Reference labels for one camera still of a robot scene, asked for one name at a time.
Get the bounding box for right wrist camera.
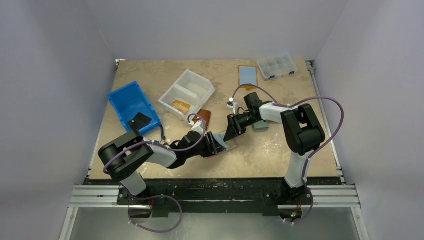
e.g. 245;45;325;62
226;97;239;115

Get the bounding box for black mounting base plate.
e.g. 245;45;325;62
116;177;343;220

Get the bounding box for orange open card holder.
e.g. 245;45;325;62
238;65;258;91

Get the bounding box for blue handled wire cutters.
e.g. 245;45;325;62
143;124;167;145

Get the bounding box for clear plastic organizer box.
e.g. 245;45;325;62
256;53;299;81

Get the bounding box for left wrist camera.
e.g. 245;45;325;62
189;120;205;135

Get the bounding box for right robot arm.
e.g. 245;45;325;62
223;92;326;200

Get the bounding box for gold credit card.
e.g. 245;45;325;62
171;100;191;115

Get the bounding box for blue plastic bin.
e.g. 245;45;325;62
108;81;162;135

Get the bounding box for gold card in holder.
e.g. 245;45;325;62
226;139;238;150

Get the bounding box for green card holder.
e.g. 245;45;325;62
252;120;270;132

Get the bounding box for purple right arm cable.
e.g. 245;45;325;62
231;83;345;226

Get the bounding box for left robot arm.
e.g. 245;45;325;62
98;130;227;197

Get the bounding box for aluminium frame rail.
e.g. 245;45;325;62
59;59;370;240

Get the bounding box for white double compartment bin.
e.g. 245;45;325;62
158;69;216;121

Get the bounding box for brown leather card holder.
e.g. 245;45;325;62
197;109;212;124

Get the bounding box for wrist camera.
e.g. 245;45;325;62
226;97;239;115
189;120;205;135

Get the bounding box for black card holder in bin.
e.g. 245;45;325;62
128;112;152;130

